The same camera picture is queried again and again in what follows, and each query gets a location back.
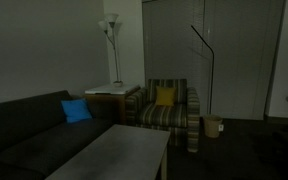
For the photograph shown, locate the yellow throw pillow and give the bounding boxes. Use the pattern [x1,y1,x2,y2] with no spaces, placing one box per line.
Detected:
[155,86,176,106]

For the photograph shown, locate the striped armchair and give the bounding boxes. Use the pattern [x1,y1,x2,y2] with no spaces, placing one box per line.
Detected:
[125,79,200,153]

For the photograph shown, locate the wooden side table white top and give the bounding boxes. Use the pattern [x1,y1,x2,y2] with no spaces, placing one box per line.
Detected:
[84,84,140,125]

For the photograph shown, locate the grey coffee table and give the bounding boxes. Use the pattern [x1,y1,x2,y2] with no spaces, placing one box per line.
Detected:
[46,125,170,180]

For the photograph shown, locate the blue throw pillow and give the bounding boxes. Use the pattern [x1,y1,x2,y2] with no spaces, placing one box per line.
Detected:
[61,99,92,123]

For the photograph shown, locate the white multi-head floor lamp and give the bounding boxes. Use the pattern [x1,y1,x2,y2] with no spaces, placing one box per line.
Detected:
[98,13,123,87]

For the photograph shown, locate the beige waste basket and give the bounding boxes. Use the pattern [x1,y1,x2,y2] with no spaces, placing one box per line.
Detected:
[203,114,223,138]

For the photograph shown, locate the thin black floor lamp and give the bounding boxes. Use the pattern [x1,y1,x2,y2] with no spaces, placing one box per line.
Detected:
[190,25,215,114]

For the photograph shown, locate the closed window blinds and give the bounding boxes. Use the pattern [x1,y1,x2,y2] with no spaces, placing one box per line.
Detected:
[142,0,285,120]

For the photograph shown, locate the dark grey fabric sofa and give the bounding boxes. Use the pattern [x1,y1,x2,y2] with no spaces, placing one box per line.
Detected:
[0,90,118,180]

